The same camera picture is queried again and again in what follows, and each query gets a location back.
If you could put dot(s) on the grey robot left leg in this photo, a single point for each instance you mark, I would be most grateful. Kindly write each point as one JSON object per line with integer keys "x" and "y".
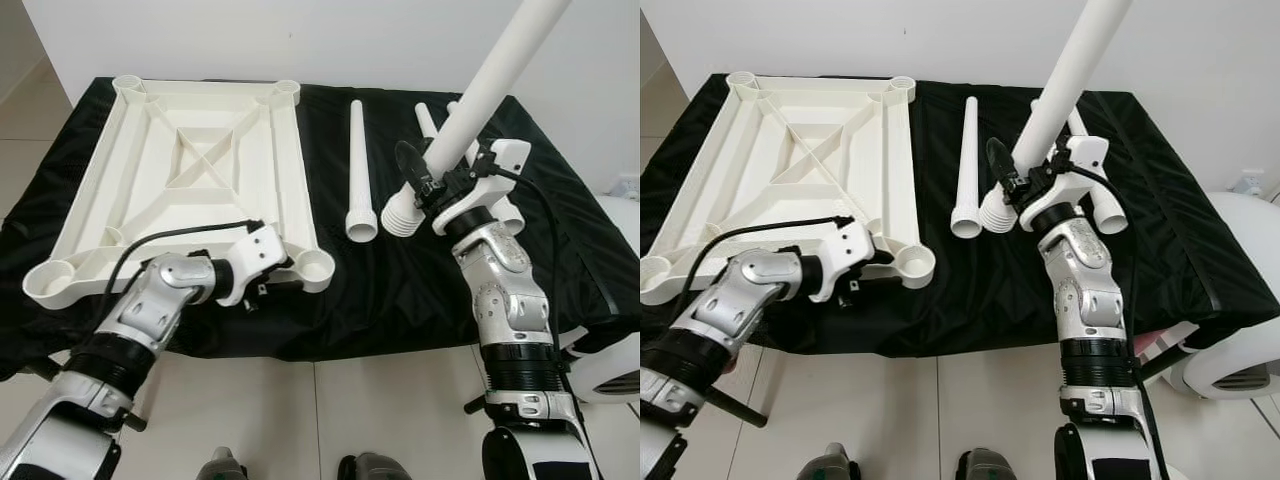
{"x": 222, "y": 465}
{"x": 828, "y": 465}

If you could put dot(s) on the white plastic children table top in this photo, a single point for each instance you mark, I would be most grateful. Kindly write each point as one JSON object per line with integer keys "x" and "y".
{"x": 130, "y": 200}
{"x": 760, "y": 200}

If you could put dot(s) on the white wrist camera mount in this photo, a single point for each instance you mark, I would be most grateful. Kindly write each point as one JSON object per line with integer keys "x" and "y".
{"x": 500, "y": 160}
{"x": 845, "y": 255}
{"x": 255, "y": 260}
{"x": 1085, "y": 150}

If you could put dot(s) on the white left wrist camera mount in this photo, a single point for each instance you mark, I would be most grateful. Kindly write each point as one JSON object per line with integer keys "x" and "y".
{"x": 845, "y": 255}
{"x": 255, "y": 260}

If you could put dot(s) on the pink cloth piece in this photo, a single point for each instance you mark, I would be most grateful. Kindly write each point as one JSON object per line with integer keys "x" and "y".
{"x": 1170, "y": 335}

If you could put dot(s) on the black metal table leg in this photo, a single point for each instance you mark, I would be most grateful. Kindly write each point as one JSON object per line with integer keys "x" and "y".
{"x": 478, "y": 404}
{"x": 1155, "y": 366}
{"x": 745, "y": 412}
{"x": 138, "y": 424}

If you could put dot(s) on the grey robot leg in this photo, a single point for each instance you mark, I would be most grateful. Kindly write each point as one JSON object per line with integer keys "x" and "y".
{"x": 222, "y": 465}
{"x": 985, "y": 465}
{"x": 828, "y": 465}
{"x": 370, "y": 467}

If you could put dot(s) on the grey robot right leg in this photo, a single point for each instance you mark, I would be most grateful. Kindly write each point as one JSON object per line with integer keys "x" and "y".
{"x": 985, "y": 465}
{"x": 370, "y": 467}

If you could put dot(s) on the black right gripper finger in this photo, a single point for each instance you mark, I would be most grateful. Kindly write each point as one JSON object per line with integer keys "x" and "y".
{"x": 410, "y": 160}
{"x": 1000, "y": 160}

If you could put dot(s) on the black tablecloth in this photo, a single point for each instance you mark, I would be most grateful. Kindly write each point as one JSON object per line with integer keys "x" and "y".
{"x": 400, "y": 300}
{"x": 1000, "y": 300}

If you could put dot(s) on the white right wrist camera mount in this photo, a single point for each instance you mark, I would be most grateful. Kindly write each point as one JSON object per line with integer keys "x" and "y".
{"x": 1085, "y": 150}
{"x": 500, "y": 160}

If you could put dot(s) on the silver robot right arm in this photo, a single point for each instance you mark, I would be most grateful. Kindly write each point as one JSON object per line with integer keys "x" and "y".
{"x": 1085, "y": 280}
{"x": 505, "y": 290}

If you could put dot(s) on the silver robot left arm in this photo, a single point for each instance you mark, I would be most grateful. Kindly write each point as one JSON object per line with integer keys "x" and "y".
{"x": 160, "y": 300}
{"x": 760, "y": 290}

